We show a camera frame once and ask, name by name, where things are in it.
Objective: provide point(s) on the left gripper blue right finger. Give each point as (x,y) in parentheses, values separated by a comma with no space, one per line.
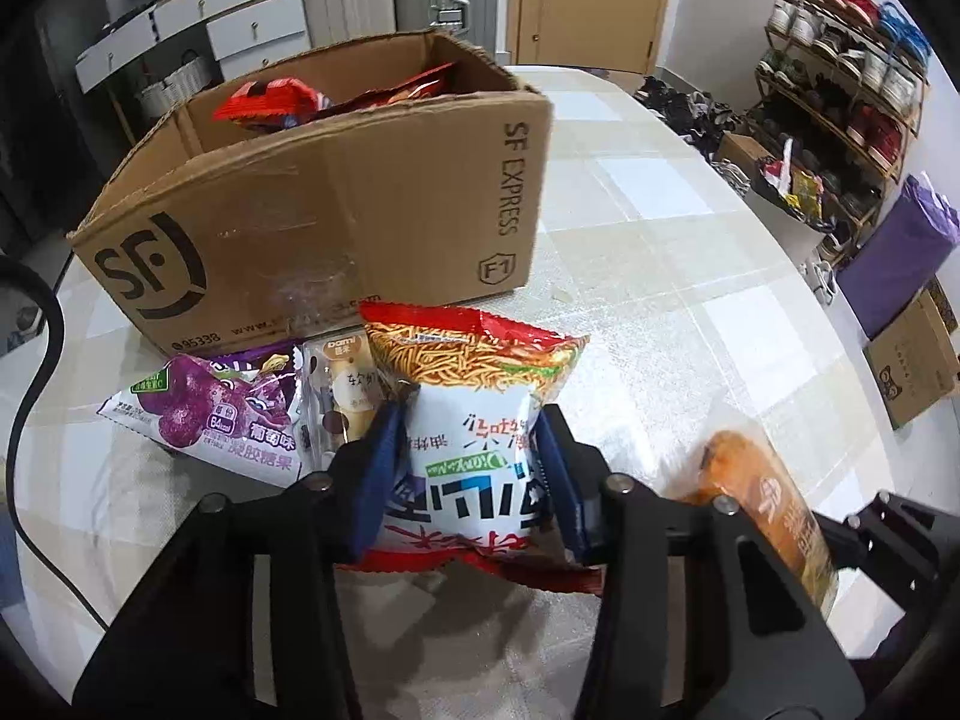
(572,476)

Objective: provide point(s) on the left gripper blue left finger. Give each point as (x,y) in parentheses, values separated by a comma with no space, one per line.
(366,470)

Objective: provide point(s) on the white red noodle snack bag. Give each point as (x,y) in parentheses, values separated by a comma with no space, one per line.
(468,487)

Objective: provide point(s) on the orange bread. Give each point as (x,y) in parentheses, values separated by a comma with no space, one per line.
(740,462)

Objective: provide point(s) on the red crispy cone snack bag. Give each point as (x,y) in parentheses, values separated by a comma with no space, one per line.
(427,84)

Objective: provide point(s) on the brown white snack packet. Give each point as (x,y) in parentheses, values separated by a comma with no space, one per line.
(341,391)

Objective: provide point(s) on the purple grape gummy bag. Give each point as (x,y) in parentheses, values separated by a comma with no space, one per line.
(238,412)

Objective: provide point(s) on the SF cardboard box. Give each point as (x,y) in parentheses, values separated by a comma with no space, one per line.
(212,237)

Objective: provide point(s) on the small cardboard box on floor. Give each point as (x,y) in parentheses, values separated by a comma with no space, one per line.
(912,361)

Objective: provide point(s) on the white woven basket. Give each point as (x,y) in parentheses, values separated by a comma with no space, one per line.
(190,78)

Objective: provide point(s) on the wooden door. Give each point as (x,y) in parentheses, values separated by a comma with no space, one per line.
(622,35)

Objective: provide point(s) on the shoe rack with shoes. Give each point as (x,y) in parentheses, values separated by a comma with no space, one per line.
(844,83)

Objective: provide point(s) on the white drawer desk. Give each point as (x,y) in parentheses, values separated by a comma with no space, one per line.
(243,34)

